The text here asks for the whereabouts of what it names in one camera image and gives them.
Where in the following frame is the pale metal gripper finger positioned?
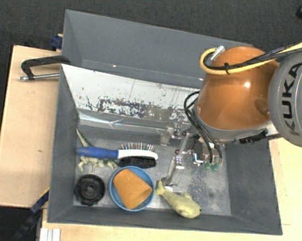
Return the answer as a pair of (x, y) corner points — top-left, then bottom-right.
(165, 155), (178, 186)
(172, 156), (187, 189)

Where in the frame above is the yellow-green toy fish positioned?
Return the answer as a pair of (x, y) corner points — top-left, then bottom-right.
(151, 179), (205, 221)

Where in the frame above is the orange cup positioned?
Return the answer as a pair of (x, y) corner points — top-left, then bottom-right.
(109, 167), (156, 213)

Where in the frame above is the blue bowl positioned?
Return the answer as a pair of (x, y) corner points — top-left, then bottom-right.
(105, 163), (159, 215)

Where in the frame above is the blue and white hairbrush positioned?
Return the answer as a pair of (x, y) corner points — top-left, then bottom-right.
(74, 134), (161, 172)

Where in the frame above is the green toy dinosaur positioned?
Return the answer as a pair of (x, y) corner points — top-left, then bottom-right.
(71, 128), (123, 177)

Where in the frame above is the black round lid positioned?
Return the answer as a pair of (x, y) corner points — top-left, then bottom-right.
(72, 172), (108, 208)

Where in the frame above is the grey metal bin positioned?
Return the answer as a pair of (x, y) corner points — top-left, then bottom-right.
(37, 9), (302, 241)

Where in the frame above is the pale wood board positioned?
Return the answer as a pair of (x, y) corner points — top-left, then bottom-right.
(0, 44), (68, 213)

